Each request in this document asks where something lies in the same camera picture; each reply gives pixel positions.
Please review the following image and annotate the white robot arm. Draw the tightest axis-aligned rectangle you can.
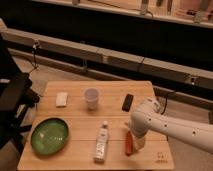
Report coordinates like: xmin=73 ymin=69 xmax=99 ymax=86
xmin=128 ymin=98 xmax=213 ymax=154

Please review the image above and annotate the white ceramic cup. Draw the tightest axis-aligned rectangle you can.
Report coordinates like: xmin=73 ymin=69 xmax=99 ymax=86
xmin=84 ymin=88 xmax=99 ymax=110

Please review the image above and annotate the black rectangular block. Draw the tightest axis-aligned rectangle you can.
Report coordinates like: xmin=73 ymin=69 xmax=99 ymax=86
xmin=122 ymin=94 xmax=134 ymax=112

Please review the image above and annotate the white rectangular sponge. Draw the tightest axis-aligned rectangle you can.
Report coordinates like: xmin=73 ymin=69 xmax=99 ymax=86
xmin=56 ymin=92 xmax=68 ymax=107

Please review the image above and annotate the green plate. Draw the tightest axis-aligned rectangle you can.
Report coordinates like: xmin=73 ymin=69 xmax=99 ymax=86
xmin=30 ymin=118 xmax=69 ymax=156

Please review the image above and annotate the black cable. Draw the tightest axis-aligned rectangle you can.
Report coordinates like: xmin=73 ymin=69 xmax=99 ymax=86
xmin=30 ymin=40 xmax=40 ymax=73

